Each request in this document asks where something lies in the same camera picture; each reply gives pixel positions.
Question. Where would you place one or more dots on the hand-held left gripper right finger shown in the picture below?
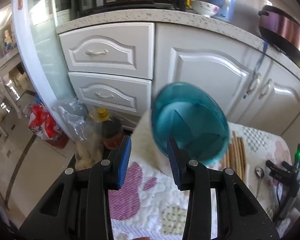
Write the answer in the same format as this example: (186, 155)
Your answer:
(173, 165)

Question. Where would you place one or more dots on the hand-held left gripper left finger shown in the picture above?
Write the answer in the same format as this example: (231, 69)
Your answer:
(123, 162)

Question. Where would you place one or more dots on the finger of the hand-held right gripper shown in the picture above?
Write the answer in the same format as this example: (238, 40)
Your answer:
(280, 166)

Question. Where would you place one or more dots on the metal spoon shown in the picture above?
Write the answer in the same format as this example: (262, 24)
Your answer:
(259, 172)

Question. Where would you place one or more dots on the pile of bamboo chopsticks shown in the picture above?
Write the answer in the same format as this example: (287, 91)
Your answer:
(236, 155)

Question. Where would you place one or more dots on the teal plastic utensil holder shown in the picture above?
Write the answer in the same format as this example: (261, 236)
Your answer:
(190, 110)

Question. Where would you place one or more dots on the cooking oil bottle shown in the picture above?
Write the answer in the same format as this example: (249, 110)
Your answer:
(111, 130)

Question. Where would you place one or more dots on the printed quilted mat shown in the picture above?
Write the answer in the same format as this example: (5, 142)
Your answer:
(152, 200)

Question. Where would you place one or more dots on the low white drawer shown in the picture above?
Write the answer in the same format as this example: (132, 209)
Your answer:
(130, 121)

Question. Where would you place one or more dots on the narrow white cabinet door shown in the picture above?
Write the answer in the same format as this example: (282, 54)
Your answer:
(285, 102)

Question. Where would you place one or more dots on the clear plastic bag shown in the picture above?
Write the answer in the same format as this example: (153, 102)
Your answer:
(75, 120)

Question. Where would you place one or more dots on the medium white drawer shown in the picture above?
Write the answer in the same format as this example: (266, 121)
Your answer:
(107, 95)

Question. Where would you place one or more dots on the red plastic bag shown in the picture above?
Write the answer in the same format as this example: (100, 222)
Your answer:
(43, 125)

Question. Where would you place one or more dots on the large white drawer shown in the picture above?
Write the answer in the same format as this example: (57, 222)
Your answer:
(102, 52)

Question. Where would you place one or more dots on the white-framed glass door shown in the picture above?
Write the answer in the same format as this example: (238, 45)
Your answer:
(45, 55)

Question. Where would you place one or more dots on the purple electric pot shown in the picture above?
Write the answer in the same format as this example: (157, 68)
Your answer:
(282, 30)

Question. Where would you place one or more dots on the speckled stone countertop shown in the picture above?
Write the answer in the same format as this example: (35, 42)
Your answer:
(140, 15)

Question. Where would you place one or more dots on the white floral bowl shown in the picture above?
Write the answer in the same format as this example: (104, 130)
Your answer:
(205, 8)

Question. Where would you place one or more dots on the blue electric kettle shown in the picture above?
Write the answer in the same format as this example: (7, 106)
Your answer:
(223, 0)

